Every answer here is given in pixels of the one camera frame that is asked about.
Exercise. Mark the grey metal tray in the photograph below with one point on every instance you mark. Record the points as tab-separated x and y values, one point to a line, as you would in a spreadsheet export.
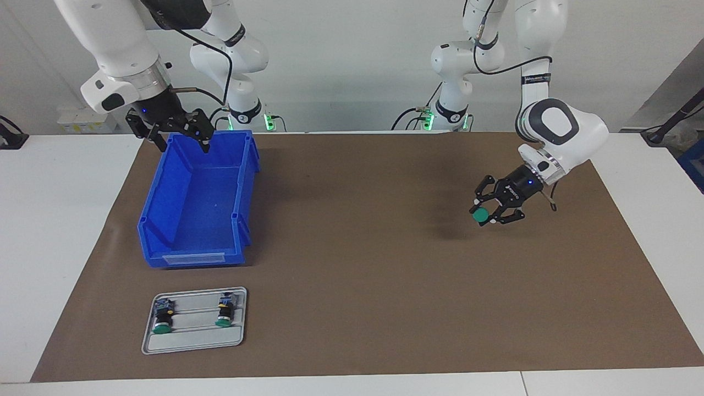
192	342

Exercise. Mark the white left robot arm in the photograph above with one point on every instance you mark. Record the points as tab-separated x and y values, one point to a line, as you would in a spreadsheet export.
591	137

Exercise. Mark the blue plastic storage bin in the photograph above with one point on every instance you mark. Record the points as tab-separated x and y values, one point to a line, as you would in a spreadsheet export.
203	209

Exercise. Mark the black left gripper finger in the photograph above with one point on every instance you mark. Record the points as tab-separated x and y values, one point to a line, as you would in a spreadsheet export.
509	215
488	190

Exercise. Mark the green-lit base connector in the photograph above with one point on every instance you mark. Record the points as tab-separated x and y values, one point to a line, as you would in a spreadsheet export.
268	121
426	118

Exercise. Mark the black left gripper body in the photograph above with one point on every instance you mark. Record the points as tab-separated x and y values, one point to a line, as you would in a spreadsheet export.
522	190

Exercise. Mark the blue crate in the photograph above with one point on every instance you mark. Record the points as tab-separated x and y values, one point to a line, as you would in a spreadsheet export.
694	162

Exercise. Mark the green push button switch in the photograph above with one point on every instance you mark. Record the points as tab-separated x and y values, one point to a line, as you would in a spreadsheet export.
481	215
162	316
225	311

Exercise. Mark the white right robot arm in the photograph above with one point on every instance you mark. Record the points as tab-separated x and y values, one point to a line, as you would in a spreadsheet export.
110	38

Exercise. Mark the brown table mat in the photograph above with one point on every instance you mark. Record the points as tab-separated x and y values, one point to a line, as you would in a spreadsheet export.
385	302

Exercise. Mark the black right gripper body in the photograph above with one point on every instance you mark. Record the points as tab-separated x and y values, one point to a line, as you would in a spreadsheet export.
162	107

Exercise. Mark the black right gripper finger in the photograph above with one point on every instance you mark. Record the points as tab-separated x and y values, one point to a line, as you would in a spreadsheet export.
143	125
201	125

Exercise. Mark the white wall power strip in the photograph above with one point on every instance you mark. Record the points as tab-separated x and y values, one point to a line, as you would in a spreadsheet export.
82	118

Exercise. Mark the black table clamp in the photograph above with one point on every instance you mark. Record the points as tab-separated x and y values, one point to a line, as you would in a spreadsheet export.
11	140

